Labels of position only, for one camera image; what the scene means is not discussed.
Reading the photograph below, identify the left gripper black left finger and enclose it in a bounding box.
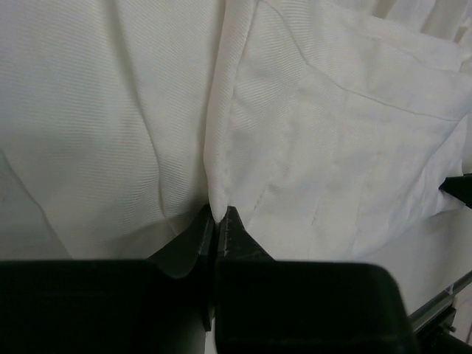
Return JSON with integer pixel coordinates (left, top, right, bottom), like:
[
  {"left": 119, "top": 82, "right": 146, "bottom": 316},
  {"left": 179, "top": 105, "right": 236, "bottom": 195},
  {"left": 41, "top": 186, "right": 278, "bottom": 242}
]
[{"left": 1, "top": 206, "right": 215, "bottom": 353}]

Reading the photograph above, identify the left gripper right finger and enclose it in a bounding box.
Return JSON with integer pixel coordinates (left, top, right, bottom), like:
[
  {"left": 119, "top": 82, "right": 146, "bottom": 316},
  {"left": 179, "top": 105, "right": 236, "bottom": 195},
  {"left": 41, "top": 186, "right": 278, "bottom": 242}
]
[{"left": 215, "top": 207, "right": 420, "bottom": 353}]

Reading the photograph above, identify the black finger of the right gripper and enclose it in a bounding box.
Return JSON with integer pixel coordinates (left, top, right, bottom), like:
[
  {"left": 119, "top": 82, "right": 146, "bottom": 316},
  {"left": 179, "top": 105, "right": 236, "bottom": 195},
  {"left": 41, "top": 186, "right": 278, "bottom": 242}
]
[{"left": 440, "top": 176, "right": 472, "bottom": 209}]

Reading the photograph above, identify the white pleated skirt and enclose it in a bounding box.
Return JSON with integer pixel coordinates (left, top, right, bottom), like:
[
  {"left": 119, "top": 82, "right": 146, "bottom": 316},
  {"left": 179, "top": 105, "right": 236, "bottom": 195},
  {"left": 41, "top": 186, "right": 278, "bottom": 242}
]
[{"left": 0, "top": 0, "right": 472, "bottom": 274}]

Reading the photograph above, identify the aluminium table frame rail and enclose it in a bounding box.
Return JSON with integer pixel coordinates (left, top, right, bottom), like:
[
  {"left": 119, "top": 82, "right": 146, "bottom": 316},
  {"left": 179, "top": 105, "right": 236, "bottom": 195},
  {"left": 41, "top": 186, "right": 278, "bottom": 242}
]
[{"left": 409, "top": 283, "right": 471, "bottom": 333}]

